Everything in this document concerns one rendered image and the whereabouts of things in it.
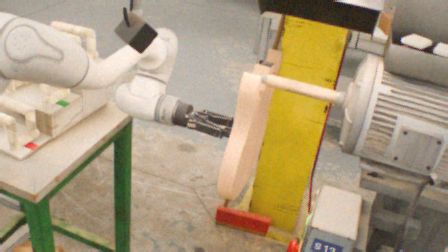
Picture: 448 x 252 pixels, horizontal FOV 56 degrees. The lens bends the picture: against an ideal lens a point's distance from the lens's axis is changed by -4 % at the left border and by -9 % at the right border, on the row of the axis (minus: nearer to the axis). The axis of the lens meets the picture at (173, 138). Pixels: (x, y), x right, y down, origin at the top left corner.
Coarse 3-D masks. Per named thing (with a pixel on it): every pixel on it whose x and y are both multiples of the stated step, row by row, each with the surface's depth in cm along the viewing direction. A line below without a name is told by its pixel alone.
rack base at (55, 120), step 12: (36, 84) 155; (12, 96) 146; (24, 96) 147; (36, 96) 147; (72, 96) 149; (0, 108) 149; (36, 108) 140; (48, 108) 141; (60, 108) 141; (72, 108) 147; (24, 120) 145; (36, 120) 142; (48, 120) 139; (60, 120) 143; (72, 120) 149; (48, 132) 142; (60, 132) 145
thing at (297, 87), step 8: (272, 80) 113; (280, 80) 112; (288, 80) 112; (280, 88) 113; (288, 88) 112; (296, 88) 111; (304, 88) 110; (312, 88) 109; (320, 88) 109; (312, 96) 110; (320, 96) 109; (328, 96) 108; (336, 96) 107
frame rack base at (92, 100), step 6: (96, 60) 156; (102, 60) 156; (72, 90) 151; (78, 90) 149; (84, 90) 150; (90, 90) 153; (96, 90) 156; (102, 90) 160; (84, 96) 151; (90, 96) 154; (96, 96) 158; (102, 96) 161; (84, 102) 152; (90, 102) 155; (96, 102) 159; (102, 102) 162; (84, 108) 153; (90, 108) 157; (96, 108) 160; (84, 114) 154; (90, 114) 158
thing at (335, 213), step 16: (320, 192) 97; (336, 192) 97; (320, 208) 92; (336, 208) 92; (352, 208) 93; (320, 224) 88; (336, 224) 88; (352, 224) 88; (304, 240) 91; (320, 240) 88; (336, 240) 86; (352, 240) 85
